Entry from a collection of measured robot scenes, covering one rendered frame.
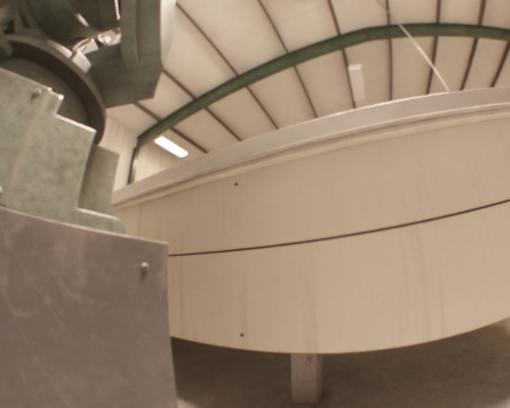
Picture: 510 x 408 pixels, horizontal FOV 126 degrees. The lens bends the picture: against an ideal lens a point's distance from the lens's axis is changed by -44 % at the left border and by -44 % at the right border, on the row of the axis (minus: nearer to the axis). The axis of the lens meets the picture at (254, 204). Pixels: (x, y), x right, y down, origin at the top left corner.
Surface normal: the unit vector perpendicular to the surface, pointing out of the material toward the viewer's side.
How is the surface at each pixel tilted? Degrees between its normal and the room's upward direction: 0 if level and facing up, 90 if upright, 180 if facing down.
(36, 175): 90
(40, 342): 90
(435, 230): 90
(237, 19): 172
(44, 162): 90
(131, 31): 135
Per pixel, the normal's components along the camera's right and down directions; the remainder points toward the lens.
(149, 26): 0.05, 0.45
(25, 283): 0.81, -0.22
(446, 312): -0.44, -0.26
